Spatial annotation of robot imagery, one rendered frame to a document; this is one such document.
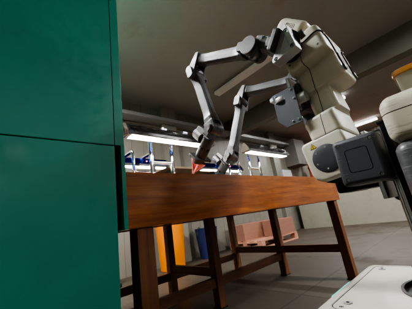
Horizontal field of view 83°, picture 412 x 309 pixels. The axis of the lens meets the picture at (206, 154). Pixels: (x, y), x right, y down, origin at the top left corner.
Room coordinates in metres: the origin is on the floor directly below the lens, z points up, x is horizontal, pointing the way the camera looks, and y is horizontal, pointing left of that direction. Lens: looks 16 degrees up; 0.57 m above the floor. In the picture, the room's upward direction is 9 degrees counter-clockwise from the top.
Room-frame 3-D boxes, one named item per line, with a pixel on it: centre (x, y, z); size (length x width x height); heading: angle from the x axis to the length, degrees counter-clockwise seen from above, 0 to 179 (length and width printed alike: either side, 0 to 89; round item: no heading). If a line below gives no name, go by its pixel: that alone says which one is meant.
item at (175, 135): (1.31, 0.17, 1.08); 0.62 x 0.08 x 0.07; 134
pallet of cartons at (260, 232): (4.74, -0.85, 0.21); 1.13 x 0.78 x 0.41; 133
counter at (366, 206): (6.00, -3.37, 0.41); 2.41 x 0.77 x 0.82; 43
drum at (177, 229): (3.54, 0.69, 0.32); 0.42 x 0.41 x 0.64; 43
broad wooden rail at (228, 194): (1.41, -0.33, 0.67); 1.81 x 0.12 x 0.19; 134
